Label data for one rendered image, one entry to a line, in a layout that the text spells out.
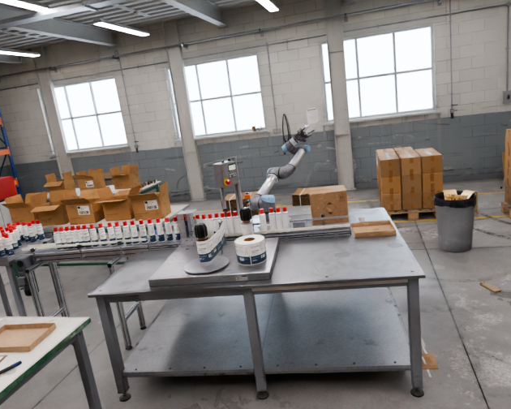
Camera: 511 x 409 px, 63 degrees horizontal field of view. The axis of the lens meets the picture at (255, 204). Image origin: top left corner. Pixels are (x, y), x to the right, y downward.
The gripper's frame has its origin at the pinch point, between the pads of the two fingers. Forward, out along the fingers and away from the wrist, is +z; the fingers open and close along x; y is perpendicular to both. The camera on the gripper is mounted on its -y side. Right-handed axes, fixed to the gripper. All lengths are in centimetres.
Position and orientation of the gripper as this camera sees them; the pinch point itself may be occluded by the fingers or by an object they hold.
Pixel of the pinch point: (311, 127)
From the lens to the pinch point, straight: 409.1
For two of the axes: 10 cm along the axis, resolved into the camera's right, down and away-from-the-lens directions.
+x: 6.7, 5.2, 5.3
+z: 7.3, -5.8, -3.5
